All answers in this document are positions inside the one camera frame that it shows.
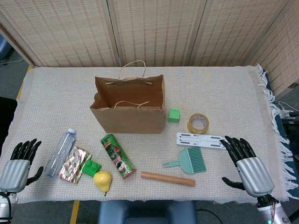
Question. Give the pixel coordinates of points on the clear plastic water bottle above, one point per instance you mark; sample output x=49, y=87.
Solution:
x=58, y=154

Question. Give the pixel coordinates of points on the black box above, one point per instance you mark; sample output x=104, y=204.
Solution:
x=292, y=128

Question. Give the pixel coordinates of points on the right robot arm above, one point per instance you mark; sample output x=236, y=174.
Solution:
x=273, y=212

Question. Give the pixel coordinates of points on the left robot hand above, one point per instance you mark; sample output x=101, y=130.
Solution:
x=14, y=171

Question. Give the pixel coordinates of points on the brass screen hinge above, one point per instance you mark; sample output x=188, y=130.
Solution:
x=293, y=85

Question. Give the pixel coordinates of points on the white power strip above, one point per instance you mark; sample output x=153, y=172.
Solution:
x=285, y=114

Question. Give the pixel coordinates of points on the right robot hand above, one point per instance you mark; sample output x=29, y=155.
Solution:
x=255, y=176

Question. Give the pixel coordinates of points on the brown wooden rolling pin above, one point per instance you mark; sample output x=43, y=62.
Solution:
x=168, y=179

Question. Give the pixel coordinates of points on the blue office chair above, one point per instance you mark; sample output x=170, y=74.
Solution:
x=3, y=50

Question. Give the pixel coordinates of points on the green toy building brick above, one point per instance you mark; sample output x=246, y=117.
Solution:
x=90, y=169

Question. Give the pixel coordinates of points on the teal hand brush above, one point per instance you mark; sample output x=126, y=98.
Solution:
x=189, y=161

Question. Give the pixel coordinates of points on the beige woven tablecloth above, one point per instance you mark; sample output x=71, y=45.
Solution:
x=58, y=93

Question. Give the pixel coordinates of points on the brown paper bag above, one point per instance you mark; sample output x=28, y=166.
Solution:
x=128, y=121

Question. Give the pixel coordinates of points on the white folding stand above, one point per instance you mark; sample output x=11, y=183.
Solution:
x=198, y=140

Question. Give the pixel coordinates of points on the small green cube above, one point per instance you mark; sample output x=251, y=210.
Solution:
x=174, y=116

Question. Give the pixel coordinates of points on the woven folding screen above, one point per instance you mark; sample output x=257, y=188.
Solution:
x=70, y=35

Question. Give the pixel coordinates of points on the clear packing tape roll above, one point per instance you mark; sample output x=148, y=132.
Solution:
x=190, y=127

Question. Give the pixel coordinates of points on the yellow toy pear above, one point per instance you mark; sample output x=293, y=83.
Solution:
x=101, y=179

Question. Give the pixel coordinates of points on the green Pringles can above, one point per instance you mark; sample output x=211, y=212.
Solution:
x=116, y=156

